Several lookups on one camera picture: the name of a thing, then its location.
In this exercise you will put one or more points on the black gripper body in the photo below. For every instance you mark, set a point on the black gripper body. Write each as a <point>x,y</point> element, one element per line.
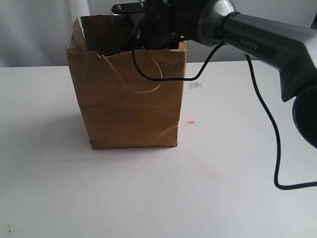
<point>154,31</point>

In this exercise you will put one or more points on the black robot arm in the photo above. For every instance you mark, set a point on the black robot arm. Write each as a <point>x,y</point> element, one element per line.
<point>292,50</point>

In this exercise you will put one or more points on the brown paper bag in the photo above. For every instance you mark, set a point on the brown paper bag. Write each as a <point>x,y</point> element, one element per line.
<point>128,100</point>

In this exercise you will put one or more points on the clear tape scrap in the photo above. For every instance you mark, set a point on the clear tape scrap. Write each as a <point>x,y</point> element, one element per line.
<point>195,84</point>

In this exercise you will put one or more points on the white vertical pole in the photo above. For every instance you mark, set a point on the white vertical pole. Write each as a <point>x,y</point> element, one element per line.
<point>78,8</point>

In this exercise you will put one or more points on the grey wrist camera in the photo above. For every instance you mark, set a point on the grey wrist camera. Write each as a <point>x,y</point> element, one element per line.
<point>127,13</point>

